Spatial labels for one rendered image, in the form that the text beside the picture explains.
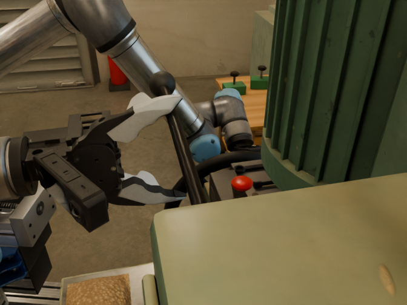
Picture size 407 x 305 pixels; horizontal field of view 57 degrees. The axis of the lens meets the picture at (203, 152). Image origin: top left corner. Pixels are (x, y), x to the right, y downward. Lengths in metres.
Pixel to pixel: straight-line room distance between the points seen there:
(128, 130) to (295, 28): 0.24
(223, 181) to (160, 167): 1.78
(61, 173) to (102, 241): 1.49
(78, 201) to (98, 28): 0.44
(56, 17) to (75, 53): 2.53
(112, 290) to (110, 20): 0.48
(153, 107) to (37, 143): 0.16
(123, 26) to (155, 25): 2.61
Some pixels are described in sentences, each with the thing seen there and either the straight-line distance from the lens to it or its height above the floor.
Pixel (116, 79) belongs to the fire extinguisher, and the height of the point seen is 0.10.
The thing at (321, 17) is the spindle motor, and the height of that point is 1.29.
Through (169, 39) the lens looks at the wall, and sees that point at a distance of 3.42.
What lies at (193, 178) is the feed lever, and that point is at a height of 1.14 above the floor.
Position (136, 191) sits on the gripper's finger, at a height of 1.04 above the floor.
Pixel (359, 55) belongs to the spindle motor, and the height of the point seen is 1.28.
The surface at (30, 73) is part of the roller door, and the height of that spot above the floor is 0.15.
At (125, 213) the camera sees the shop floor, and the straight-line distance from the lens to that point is 2.03.
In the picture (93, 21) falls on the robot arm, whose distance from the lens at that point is 0.77.
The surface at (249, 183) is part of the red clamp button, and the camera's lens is 0.52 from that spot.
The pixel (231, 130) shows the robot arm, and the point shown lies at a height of 0.86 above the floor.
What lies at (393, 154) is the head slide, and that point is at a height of 1.25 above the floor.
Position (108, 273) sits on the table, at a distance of 0.59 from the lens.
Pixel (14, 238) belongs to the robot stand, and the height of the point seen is 0.71.
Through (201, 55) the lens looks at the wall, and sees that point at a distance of 3.50.
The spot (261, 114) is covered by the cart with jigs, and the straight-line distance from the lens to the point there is 1.78.
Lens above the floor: 1.35
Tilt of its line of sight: 33 degrees down
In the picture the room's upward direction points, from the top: straight up
